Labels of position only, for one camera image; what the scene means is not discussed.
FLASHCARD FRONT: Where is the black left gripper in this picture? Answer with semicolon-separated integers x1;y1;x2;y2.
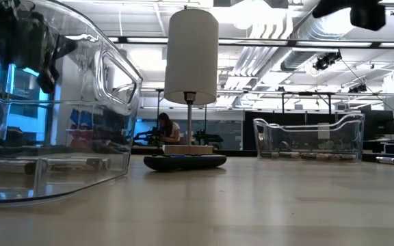
0;2;79;95

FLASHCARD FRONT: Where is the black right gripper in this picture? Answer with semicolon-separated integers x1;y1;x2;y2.
311;0;388;32

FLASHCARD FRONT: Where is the clear plastic bin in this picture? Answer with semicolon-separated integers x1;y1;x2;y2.
252;113;366;163
0;0;144;208

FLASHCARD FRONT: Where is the black remote control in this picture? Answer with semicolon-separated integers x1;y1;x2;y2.
143;154;228;172

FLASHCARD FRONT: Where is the coloured bin shelf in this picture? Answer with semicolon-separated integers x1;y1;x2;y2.
67;108;97;148

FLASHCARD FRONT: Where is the background computer monitor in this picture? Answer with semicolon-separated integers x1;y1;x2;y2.
363;109;394;141

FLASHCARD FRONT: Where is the long ceiling light strip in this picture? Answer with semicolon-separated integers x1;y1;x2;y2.
109;33;394;49

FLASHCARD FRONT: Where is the person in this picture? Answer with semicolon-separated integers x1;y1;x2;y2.
157;112;181;145

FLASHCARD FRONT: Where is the black ceiling camera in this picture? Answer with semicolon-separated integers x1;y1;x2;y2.
312;50;343;72
348;83;368;94

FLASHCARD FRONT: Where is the silver ceiling air duct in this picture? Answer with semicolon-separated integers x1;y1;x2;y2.
280;13;382;72

